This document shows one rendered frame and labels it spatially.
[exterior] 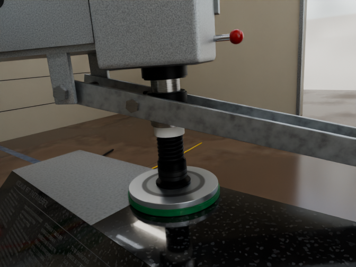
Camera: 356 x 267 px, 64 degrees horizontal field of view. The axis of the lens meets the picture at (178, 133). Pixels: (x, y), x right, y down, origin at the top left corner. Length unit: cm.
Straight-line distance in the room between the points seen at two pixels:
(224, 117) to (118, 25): 26
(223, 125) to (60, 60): 35
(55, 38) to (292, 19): 506
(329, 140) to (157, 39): 35
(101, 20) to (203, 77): 584
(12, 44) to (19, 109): 498
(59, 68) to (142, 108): 19
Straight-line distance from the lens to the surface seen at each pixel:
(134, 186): 69
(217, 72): 614
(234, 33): 66
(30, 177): 96
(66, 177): 90
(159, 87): 60
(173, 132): 61
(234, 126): 56
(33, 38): 66
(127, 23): 54
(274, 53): 558
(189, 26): 50
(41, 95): 580
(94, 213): 67
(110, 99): 62
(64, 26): 61
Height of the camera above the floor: 113
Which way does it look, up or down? 15 degrees down
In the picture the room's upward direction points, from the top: 4 degrees counter-clockwise
